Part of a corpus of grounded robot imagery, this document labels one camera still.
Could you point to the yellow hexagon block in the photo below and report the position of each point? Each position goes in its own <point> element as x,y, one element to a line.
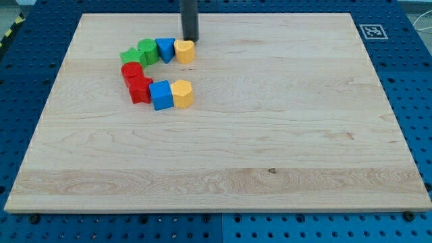
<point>182,93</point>

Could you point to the blue cube block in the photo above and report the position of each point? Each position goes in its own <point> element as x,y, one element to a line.
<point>161,95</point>

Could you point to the light wooden board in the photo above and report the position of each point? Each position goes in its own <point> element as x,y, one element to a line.
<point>289,115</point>

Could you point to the yellow heart block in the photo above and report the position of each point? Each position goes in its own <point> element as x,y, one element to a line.
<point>184,51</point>

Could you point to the red star block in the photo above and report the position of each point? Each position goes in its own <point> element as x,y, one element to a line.
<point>139,89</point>

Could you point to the blue triangle block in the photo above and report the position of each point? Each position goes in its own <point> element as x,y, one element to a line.
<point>165,48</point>

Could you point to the red cylinder block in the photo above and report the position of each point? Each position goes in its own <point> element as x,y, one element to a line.
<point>131,70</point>

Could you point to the green cylinder block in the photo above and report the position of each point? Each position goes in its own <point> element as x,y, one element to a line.
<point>149,47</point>

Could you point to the green star block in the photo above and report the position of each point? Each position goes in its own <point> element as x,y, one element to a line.
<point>134,55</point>

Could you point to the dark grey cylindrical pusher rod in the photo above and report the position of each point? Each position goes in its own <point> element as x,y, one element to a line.
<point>189,20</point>

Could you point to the white fiducial marker tag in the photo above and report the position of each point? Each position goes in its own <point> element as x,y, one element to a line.
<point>373,32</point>

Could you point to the black bolt left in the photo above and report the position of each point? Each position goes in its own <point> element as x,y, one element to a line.
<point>34,218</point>

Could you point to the black bolt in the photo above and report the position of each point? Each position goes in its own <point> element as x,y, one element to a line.
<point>34,218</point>
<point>409,216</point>

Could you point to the black bolt right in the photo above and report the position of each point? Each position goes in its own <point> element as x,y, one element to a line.
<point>409,216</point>

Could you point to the black yellow hazard tape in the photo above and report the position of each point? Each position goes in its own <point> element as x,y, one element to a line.
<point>12,31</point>

